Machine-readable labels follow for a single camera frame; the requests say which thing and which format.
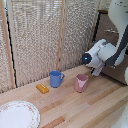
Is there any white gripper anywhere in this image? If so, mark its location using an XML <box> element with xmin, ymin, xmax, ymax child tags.
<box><xmin>90</xmin><ymin>64</ymin><xmax>106</xmax><ymax>77</ymax></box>

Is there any brown drawer front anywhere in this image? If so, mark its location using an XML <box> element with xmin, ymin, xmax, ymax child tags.
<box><xmin>100</xmin><ymin>64</ymin><xmax>128</xmax><ymax>84</ymax></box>
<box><xmin>95</xmin><ymin>13</ymin><xmax>125</xmax><ymax>48</ymax></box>

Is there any dark brown drawer cabinet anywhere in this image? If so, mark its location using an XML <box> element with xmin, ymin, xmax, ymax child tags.
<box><xmin>87</xmin><ymin>9</ymin><xmax>128</xmax><ymax>85</ymax></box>

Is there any pink ceramic mug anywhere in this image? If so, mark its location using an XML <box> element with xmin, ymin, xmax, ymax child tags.
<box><xmin>74</xmin><ymin>73</ymin><xmax>90</xmax><ymax>93</ymax></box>

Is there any blue ceramic mug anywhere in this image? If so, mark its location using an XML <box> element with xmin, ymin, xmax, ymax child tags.
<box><xmin>49</xmin><ymin>70</ymin><xmax>66</xmax><ymax>89</ymax></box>

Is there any yellow rectangular block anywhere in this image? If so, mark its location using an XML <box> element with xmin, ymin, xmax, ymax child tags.
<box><xmin>35</xmin><ymin>83</ymin><xmax>50</xmax><ymax>95</ymax></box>

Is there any white floral-rimmed plate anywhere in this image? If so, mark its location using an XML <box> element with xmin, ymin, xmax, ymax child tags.
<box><xmin>0</xmin><ymin>100</ymin><xmax>41</xmax><ymax>128</ymax></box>

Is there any silver bar drawer handle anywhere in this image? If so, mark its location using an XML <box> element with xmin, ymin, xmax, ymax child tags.
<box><xmin>105</xmin><ymin>28</ymin><xmax>120</xmax><ymax>35</ymax></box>

